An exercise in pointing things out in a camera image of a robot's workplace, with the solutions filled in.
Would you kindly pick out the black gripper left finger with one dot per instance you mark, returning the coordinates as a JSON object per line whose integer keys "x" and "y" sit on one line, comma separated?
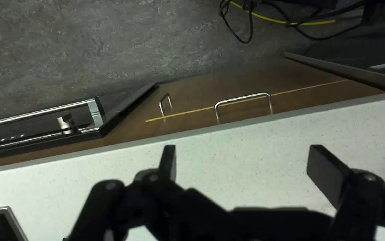
{"x": 167, "y": 165}

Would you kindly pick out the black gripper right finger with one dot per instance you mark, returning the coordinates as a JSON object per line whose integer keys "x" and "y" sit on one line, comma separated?
{"x": 330, "y": 172}

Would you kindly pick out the wooden drawer front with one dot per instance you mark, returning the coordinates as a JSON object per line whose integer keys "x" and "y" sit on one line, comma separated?
{"x": 201, "y": 96}

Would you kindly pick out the black dishwasher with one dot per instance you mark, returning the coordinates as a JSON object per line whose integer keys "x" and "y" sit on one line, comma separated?
{"x": 334, "y": 68}

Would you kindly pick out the black glass cooktop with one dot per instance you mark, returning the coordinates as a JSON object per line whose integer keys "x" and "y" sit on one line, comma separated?
{"x": 5, "y": 223}

